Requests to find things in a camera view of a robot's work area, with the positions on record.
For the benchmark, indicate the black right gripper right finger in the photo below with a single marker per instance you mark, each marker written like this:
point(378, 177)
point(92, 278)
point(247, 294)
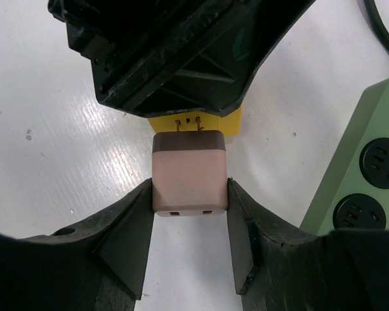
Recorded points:
point(277, 266)

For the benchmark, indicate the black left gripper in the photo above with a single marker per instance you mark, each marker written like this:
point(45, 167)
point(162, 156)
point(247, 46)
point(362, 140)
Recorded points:
point(147, 63)

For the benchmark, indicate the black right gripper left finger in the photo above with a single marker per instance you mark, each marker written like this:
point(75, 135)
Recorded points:
point(98, 263)

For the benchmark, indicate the yellow plug adapter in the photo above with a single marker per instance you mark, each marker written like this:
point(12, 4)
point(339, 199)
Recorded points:
point(229, 125)

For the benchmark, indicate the brown plug adapter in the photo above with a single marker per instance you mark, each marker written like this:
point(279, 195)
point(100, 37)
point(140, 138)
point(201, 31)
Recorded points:
point(189, 172)

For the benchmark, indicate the green power strip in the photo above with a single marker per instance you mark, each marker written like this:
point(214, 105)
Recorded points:
point(354, 191)

